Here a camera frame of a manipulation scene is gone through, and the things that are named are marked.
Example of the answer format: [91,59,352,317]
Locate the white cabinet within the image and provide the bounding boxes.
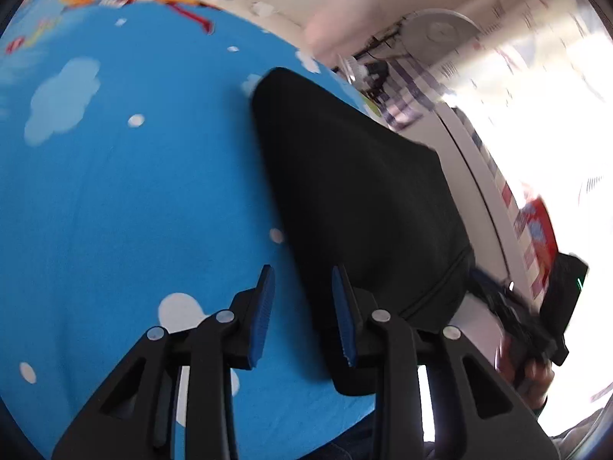
[378,100,542,375]

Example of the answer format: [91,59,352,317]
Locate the grey round desk lamp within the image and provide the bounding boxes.
[354,8,480,61]

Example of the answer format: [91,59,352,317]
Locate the blue white plaid cloth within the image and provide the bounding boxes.
[380,55,446,130]

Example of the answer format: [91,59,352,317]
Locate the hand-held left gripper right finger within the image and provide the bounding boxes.
[331,264,560,460]

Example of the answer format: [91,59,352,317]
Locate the clear plastic cup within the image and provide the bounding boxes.
[335,55,363,82]

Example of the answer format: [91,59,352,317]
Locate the black pants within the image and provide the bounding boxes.
[251,67,476,396]

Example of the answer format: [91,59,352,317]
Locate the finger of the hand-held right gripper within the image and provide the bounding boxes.
[468,268,556,361]

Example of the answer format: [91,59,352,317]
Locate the white printed curtain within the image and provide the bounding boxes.
[441,0,599,89]

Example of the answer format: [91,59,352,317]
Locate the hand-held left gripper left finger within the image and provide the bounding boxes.
[52,264,275,460]

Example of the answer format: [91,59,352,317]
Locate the person's right hand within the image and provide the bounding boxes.
[495,333,554,410]

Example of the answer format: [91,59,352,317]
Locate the red printed box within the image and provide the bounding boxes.
[520,195,559,294]

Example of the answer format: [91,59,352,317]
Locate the blue cartoon printed bed sheet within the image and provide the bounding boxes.
[0,0,379,460]

